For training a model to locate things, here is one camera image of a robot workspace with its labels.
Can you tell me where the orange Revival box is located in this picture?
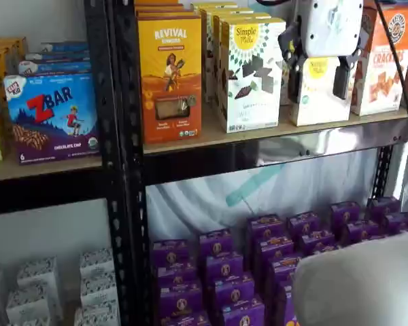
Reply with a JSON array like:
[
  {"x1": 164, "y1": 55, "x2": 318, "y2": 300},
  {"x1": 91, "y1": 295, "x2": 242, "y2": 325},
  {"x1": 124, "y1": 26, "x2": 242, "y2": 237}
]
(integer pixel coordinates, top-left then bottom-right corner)
[
  {"x1": 135, "y1": 9, "x2": 200, "y2": 20},
  {"x1": 134, "y1": 0, "x2": 180, "y2": 6},
  {"x1": 137, "y1": 16, "x2": 203, "y2": 145}
]

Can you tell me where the orange pretzel crackers box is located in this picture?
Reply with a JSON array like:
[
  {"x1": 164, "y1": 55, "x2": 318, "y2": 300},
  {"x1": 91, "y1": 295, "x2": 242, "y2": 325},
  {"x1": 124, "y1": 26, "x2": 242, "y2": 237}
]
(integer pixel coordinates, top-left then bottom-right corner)
[{"x1": 351, "y1": 3, "x2": 408, "y2": 117}]

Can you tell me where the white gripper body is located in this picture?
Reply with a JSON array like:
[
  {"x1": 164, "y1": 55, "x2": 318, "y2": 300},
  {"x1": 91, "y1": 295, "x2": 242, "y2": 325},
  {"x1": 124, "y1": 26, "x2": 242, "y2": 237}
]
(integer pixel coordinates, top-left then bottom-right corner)
[{"x1": 294, "y1": 0, "x2": 364, "y2": 58}]

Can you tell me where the purple Annie's snack box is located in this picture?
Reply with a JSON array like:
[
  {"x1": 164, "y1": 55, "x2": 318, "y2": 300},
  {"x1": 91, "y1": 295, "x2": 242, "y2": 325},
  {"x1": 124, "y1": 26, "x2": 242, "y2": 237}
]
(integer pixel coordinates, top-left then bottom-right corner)
[
  {"x1": 286, "y1": 211, "x2": 321, "y2": 236},
  {"x1": 158, "y1": 280, "x2": 204, "y2": 317},
  {"x1": 246, "y1": 213, "x2": 287, "y2": 242},
  {"x1": 267, "y1": 255, "x2": 304, "y2": 283},
  {"x1": 155, "y1": 266, "x2": 199, "y2": 290},
  {"x1": 298, "y1": 230, "x2": 335, "y2": 255},
  {"x1": 368, "y1": 196, "x2": 403, "y2": 219},
  {"x1": 211, "y1": 274, "x2": 256, "y2": 307},
  {"x1": 160, "y1": 311, "x2": 211, "y2": 326},
  {"x1": 152, "y1": 238, "x2": 192, "y2": 270},
  {"x1": 220, "y1": 297, "x2": 267, "y2": 326},
  {"x1": 344, "y1": 219, "x2": 379, "y2": 246},
  {"x1": 383, "y1": 211, "x2": 408, "y2": 236},
  {"x1": 199, "y1": 228, "x2": 235, "y2": 259},
  {"x1": 328, "y1": 201, "x2": 362, "y2": 225},
  {"x1": 254, "y1": 236, "x2": 296, "y2": 263},
  {"x1": 274, "y1": 280, "x2": 297, "y2": 326},
  {"x1": 205, "y1": 252, "x2": 245, "y2": 283}
]

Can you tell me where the black metal shelf rack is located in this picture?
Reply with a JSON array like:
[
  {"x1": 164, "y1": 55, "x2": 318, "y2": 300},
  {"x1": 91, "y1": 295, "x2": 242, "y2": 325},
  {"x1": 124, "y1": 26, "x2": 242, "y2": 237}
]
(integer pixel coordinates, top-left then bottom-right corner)
[
  {"x1": 0, "y1": 0, "x2": 126, "y2": 326},
  {"x1": 112, "y1": 0, "x2": 408, "y2": 326}
]

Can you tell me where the Simple Mills sweet thins box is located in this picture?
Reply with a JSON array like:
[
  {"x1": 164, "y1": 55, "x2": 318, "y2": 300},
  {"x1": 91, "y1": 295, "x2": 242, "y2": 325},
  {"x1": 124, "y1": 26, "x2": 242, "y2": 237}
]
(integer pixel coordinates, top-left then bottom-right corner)
[
  {"x1": 219, "y1": 17, "x2": 287, "y2": 134},
  {"x1": 190, "y1": 1, "x2": 239, "y2": 99},
  {"x1": 211, "y1": 12, "x2": 273, "y2": 115},
  {"x1": 205, "y1": 6, "x2": 256, "y2": 107}
]

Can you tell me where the Simple Mills almond flour box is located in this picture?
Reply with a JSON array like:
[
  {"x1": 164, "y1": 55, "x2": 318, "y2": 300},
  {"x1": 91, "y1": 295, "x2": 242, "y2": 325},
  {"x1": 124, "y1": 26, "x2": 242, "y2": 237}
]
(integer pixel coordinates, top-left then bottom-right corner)
[
  {"x1": 288, "y1": 56, "x2": 354, "y2": 127},
  {"x1": 279, "y1": 60, "x2": 291, "y2": 106}
]

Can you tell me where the teal tape strip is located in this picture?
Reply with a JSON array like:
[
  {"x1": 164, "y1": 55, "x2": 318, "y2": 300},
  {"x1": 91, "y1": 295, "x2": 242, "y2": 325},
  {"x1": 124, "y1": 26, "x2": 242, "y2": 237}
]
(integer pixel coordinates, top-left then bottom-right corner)
[{"x1": 225, "y1": 162, "x2": 287, "y2": 209}]

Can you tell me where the wooden shelf board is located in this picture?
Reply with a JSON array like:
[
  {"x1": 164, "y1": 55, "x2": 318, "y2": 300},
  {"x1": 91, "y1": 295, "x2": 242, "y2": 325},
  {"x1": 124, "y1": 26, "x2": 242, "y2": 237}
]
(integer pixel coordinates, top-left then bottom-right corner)
[
  {"x1": 0, "y1": 154, "x2": 103, "y2": 183},
  {"x1": 141, "y1": 107, "x2": 408, "y2": 156}
]

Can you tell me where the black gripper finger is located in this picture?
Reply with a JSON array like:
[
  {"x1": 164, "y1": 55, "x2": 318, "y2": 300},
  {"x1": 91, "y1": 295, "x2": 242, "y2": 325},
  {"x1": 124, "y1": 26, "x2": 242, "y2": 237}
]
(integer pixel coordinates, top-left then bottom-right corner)
[
  {"x1": 277, "y1": 20, "x2": 309, "y2": 104},
  {"x1": 333, "y1": 53, "x2": 360, "y2": 100}
]

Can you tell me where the blue Zbar box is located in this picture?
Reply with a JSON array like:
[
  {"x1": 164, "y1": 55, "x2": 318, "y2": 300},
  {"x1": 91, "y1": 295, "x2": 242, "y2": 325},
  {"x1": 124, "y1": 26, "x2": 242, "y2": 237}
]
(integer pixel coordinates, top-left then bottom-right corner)
[
  {"x1": 24, "y1": 50, "x2": 91, "y2": 64},
  {"x1": 39, "y1": 41, "x2": 90, "y2": 54},
  {"x1": 18, "y1": 60, "x2": 93, "y2": 77},
  {"x1": 3, "y1": 72, "x2": 101, "y2": 166}
]

